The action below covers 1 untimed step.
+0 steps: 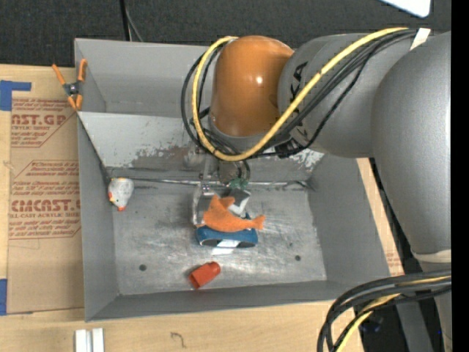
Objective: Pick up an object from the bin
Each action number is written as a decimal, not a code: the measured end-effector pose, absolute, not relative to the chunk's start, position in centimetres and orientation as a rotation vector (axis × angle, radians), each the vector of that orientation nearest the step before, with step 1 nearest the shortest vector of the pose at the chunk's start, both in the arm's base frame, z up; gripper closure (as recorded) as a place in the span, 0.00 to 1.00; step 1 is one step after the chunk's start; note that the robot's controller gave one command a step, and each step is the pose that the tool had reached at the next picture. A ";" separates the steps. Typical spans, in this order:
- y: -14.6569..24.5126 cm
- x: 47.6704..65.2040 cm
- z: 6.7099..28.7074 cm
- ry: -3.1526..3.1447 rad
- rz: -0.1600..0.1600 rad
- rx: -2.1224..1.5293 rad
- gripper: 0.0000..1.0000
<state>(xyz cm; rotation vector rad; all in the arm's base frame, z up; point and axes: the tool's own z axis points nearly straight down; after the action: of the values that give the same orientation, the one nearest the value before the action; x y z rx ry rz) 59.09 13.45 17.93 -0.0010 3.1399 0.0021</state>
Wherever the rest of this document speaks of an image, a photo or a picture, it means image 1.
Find orange felt fish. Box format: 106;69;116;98
202;194;267;233

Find white toy chicken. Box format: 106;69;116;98
107;177;136;213

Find grey metal bin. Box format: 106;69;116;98
74;37;392;323

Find red plastic cap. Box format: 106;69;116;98
188;261;222;290

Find blue sunglasses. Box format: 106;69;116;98
194;213;259;254

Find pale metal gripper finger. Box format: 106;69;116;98
192;183;215;228
228;187;252;214

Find brown cardboard board red print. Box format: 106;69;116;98
0;63;406;315

